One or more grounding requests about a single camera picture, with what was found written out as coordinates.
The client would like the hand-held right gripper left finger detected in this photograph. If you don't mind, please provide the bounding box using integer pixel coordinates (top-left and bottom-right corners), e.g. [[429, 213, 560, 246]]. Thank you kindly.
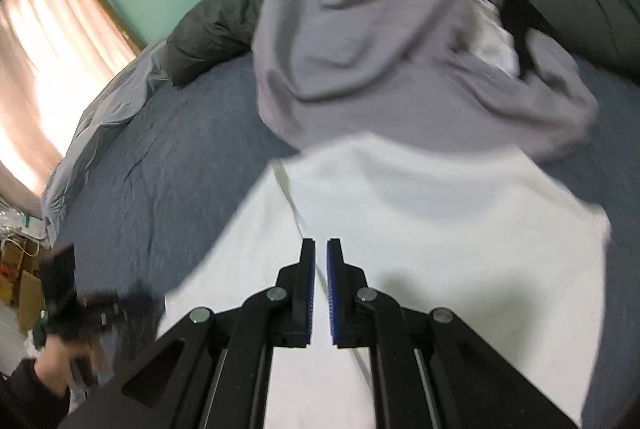
[[60, 238, 317, 429]]

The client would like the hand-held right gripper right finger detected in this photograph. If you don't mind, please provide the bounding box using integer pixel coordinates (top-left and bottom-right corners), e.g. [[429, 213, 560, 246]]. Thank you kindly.
[[326, 238, 578, 429]]

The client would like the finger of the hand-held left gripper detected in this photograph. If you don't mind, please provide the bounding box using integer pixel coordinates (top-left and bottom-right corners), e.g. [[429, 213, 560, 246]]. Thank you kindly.
[[117, 291, 157, 335]]

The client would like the white long-sleeve shirt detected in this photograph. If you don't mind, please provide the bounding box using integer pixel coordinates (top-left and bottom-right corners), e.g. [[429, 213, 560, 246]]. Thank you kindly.
[[162, 131, 612, 429]]

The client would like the person's left forearm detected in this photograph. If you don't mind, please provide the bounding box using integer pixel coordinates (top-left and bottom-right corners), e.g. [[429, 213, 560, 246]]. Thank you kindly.
[[0, 359, 71, 429]]

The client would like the person's left hand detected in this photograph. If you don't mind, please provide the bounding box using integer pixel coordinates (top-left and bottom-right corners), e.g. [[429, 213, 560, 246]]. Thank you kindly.
[[35, 334, 113, 397]]

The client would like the cardboard box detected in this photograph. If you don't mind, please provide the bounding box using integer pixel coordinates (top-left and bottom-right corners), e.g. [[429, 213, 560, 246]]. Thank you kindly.
[[17, 269, 46, 335]]

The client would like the clear plastic bag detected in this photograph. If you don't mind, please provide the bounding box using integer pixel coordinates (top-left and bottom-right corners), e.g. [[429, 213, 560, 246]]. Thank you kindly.
[[0, 196, 48, 242]]

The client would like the light grey blanket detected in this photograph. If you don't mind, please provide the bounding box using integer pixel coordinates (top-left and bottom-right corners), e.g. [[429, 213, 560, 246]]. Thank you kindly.
[[41, 41, 173, 242]]

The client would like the lilac grey garment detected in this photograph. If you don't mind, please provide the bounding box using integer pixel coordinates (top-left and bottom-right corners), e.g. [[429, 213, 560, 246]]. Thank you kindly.
[[251, 0, 601, 162]]

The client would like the pink curtain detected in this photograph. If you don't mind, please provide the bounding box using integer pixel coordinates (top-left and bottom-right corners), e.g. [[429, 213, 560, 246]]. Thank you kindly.
[[0, 0, 146, 215]]

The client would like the dark grey rolled duvet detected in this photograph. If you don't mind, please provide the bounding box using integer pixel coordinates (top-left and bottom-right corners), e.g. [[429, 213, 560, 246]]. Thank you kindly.
[[166, 0, 640, 87]]

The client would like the crumpled white garment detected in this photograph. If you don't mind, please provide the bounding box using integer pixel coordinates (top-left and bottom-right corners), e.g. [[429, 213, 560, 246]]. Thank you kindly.
[[470, 0, 521, 77]]

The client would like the black garment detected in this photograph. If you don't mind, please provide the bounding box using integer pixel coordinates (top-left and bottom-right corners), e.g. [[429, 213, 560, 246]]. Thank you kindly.
[[472, 0, 556, 74]]

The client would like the wooden window frame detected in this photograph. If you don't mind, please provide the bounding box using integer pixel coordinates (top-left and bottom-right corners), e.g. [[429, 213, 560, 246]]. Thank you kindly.
[[87, 0, 147, 54]]

